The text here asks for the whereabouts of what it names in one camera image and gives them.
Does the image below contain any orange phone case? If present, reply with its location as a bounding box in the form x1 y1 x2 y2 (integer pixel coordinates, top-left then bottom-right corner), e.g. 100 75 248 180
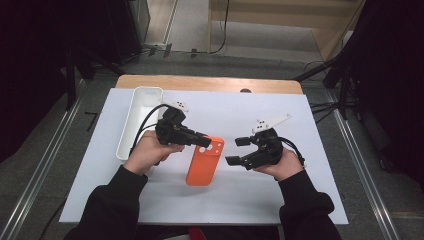
185 135 226 187

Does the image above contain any person's right hand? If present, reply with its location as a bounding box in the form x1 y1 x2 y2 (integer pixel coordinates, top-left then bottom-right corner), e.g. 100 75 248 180
254 147 305 182

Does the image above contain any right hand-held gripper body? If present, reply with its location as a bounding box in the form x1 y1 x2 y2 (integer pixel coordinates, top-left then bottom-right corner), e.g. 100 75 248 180
244 113 292 171

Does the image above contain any floor cable bundle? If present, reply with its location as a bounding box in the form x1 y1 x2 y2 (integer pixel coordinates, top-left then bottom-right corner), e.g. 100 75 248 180
308 99 345 124

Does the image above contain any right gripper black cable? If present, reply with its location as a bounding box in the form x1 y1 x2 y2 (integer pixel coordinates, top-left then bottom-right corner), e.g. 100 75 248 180
280 136 306 167

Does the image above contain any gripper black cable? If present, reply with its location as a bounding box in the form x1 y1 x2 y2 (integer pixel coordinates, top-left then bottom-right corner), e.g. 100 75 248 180
130 103 172 155
280 136 306 167

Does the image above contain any red object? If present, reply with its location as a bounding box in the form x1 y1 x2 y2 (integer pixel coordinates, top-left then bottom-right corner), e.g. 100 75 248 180
188 226 208 240

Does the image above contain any white plastic bin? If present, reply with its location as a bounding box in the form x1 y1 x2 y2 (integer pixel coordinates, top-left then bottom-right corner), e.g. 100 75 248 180
115 86 165 162

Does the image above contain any metal floor rail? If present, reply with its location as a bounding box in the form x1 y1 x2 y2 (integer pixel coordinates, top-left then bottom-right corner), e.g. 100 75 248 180
326 89 403 240
0 94 86 240

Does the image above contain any black curtain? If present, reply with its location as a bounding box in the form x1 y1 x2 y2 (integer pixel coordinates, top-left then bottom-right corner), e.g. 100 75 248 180
0 0 145 164
328 0 424 186

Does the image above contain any black stand leg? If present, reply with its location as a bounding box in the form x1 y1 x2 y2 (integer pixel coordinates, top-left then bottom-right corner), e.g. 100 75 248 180
293 59 338 83

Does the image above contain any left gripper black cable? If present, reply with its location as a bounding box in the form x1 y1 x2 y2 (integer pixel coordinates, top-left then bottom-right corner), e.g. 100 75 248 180
130 103 172 155

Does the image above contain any person's left hand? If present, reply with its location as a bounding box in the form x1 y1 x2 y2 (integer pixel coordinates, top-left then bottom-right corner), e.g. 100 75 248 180
123 129 186 177

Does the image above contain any light wooden platform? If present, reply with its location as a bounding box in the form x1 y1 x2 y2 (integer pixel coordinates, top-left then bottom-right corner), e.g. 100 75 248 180
207 0 367 63

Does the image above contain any hanging black cable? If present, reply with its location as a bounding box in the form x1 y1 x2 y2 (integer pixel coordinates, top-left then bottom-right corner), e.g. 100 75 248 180
209 0 232 55

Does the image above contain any white table sheet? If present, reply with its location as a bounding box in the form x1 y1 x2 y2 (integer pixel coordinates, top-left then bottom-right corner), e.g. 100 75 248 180
59 87 350 225

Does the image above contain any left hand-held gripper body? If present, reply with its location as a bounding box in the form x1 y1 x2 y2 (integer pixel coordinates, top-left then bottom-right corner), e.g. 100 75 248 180
154 99 202 148

